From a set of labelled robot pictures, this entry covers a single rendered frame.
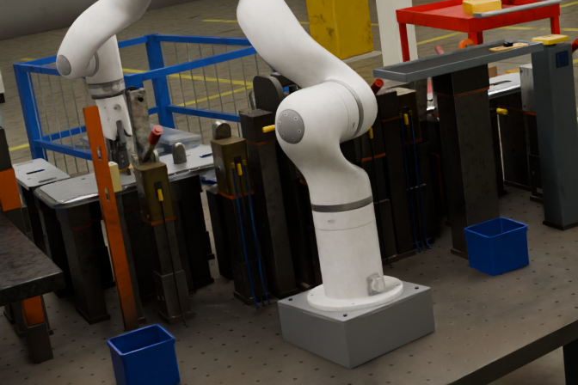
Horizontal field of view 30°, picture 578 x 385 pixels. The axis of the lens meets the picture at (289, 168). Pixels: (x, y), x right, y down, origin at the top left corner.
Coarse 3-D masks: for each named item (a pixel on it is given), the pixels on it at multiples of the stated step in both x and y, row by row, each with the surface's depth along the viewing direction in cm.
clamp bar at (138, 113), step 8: (128, 88) 229; (136, 88) 229; (128, 96) 226; (136, 96) 225; (144, 96) 227; (128, 104) 227; (136, 104) 226; (144, 104) 227; (136, 112) 227; (144, 112) 228; (136, 120) 227; (144, 120) 228; (136, 128) 228; (144, 128) 229; (136, 136) 228; (144, 136) 229; (136, 144) 229; (144, 144) 230; (136, 152) 231; (152, 152) 231; (152, 160) 232
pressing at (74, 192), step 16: (496, 80) 292; (512, 80) 290; (432, 96) 283; (496, 96) 277; (432, 112) 269; (160, 160) 256; (192, 160) 251; (208, 160) 249; (80, 176) 251; (128, 176) 245; (176, 176) 240; (48, 192) 240; (64, 192) 238; (80, 192) 236; (96, 192) 233
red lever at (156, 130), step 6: (156, 126) 220; (156, 132) 219; (162, 132) 220; (150, 138) 222; (156, 138) 221; (150, 144) 224; (144, 150) 228; (150, 150) 227; (144, 156) 230; (150, 156) 231
